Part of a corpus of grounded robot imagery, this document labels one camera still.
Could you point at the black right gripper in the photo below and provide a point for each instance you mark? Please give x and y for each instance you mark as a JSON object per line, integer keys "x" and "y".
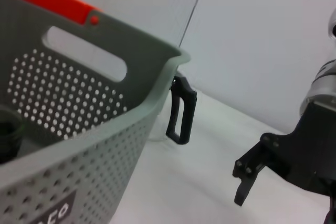
{"x": 309, "y": 150}

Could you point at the grey perforated storage bin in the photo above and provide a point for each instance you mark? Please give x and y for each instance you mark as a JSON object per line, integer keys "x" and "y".
{"x": 105, "y": 129}

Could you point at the glass teacup with black sleeve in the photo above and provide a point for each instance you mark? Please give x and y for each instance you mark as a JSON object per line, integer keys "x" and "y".
{"x": 10, "y": 134}

